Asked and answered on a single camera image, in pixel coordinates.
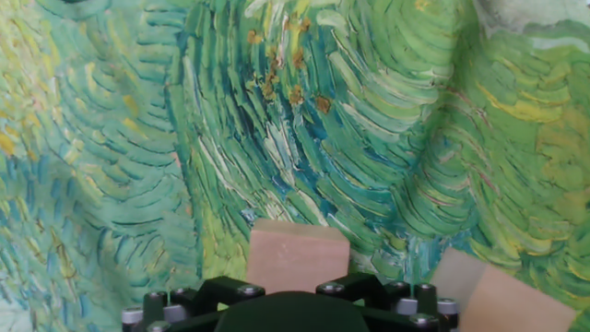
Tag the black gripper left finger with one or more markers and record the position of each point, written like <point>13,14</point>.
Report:
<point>230,288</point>

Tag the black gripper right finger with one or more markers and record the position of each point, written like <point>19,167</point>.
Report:
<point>350,286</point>

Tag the wooden cube block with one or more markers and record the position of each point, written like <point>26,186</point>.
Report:
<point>297,258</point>
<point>511,304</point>

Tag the green blue painted cloth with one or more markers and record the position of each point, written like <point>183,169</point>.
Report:
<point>138,138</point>

